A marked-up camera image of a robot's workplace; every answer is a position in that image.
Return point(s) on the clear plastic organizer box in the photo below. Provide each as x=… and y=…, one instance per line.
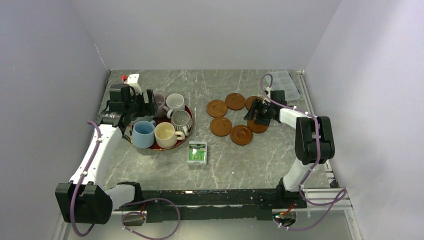
x=282, y=81

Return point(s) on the white ceramic mug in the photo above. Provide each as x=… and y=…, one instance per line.
x=174, y=102

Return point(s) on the grey-green ceramic mug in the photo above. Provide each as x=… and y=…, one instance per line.
x=148, y=118

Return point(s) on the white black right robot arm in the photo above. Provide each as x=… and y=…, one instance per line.
x=240, y=118

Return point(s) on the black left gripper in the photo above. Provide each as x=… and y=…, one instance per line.
x=148, y=109

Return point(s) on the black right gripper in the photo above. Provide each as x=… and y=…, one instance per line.
x=256, y=105

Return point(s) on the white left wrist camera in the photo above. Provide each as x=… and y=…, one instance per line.
x=132, y=80

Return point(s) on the light blue ceramic mug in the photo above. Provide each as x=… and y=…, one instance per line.
x=143, y=134

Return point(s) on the aluminium frame rail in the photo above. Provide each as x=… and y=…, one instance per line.
x=327, y=151

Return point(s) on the dark red round tray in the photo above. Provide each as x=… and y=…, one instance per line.
x=155, y=146

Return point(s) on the brown wooden coaster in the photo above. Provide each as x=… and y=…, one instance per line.
x=216, y=108
x=241, y=135
x=220, y=126
x=257, y=128
x=249, y=101
x=235, y=101

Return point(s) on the grey ribbed ceramic cup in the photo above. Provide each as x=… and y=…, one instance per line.
x=182, y=121

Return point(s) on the cream ribbed ceramic mug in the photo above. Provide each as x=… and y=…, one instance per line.
x=166, y=136

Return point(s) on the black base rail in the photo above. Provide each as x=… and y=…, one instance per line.
x=171, y=205

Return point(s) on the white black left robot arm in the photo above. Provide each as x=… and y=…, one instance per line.
x=82, y=199

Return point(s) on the green label plastic box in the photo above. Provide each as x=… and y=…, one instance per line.
x=197, y=153

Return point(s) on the mauve ceramic mug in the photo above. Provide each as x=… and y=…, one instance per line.
x=160, y=101

